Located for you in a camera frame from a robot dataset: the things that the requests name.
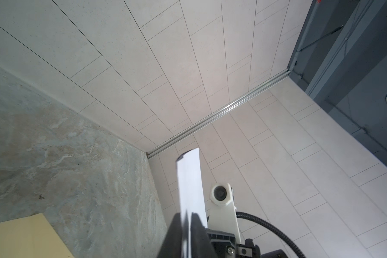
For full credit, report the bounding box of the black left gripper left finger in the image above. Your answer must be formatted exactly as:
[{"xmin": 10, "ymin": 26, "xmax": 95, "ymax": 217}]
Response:
[{"xmin": 157, "ymin": 213, "xmax": 183, "ymax": 258}]

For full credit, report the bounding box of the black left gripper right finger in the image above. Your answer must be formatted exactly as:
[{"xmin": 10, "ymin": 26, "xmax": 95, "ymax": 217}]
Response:
[{"xmin": 190, "ymin": 213, "xmax": 217, "ymax": 258}]

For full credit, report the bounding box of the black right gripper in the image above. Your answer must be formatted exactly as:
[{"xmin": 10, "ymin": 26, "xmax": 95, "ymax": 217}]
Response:
[{"xmin": 206, "ymin": 229, "xmax": 288, "ymax": 258}]

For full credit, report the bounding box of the white letter blue border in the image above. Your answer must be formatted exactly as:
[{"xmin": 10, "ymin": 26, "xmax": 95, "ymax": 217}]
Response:
[{"xmin": 176, "ymin": 148, "xmax": 208, "ymax": 258}]

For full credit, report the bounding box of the yellow paper envelope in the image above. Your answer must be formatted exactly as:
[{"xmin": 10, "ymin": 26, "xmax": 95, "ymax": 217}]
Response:
[{"xmin": 0, "ymin": 213, "xmax": 73, "ymax": 258}]

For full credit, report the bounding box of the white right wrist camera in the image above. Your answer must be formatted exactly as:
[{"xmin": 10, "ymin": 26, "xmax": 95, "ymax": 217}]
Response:
[{"xmin": 207, "ymin": 183, "xmax": 242, "ymax": 244}]

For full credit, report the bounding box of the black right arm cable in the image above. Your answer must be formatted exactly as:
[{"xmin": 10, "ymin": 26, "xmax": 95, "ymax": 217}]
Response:
[{"xmin": 236, "ymin": 211, "xmax": 307, "ymax": 258}]

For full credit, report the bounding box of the aluminium corner post right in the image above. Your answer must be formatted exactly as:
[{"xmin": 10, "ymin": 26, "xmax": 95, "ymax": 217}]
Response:
[{"xmin": 146, "ymin": 69, "xmax": 291, "ymax": 159}]

